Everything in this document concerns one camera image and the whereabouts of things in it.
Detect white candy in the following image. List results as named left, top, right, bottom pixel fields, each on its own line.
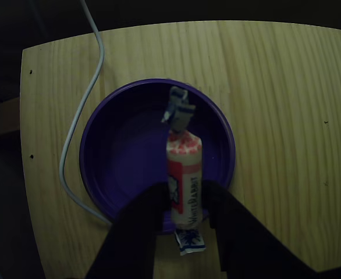
left=161, top=85, right=207, bottom=257

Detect purple plastic bowl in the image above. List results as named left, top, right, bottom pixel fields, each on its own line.
left=79, top=77, right=236, bottom=235

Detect wooden trestle beam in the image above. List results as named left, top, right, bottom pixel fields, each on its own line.
left=0, top=97, right=22, bottom=141

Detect white USB cable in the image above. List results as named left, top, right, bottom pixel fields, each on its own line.
left=59, top=0, right=113, bottom=226

